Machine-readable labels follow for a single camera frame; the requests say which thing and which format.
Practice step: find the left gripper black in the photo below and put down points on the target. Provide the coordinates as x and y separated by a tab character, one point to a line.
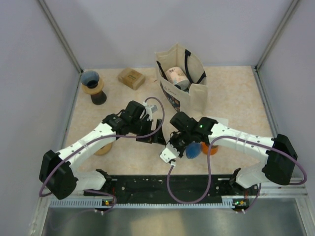
148	122

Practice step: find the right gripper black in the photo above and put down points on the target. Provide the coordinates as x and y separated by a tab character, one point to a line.
172	141

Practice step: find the wooden dripper stand brown collar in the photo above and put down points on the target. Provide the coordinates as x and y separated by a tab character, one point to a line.
95	90

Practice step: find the blue glass dripper cone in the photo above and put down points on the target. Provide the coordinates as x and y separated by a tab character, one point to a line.
89	79
193	150

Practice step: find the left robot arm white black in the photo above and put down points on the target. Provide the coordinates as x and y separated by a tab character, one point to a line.
58	171

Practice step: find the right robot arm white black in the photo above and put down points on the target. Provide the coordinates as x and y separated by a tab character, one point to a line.
276	155

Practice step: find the orange glass dripper cone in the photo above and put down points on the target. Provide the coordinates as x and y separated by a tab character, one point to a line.
205	148

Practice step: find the kitchen cleaning pads pack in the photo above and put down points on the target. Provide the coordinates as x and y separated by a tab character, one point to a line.
131	78

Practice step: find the pink patterned paper roll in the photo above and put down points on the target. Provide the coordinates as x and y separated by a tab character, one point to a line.
177	77

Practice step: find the cream tote bag floral print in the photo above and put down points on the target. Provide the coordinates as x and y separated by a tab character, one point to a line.
193	100

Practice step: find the white paper sheet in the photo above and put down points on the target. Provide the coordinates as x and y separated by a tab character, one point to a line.
224	121

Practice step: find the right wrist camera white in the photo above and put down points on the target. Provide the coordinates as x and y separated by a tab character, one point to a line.
169	154

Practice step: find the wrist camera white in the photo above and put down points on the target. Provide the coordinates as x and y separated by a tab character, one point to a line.
150	109
169	154

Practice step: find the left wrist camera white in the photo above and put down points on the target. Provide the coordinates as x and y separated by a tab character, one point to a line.
150	109

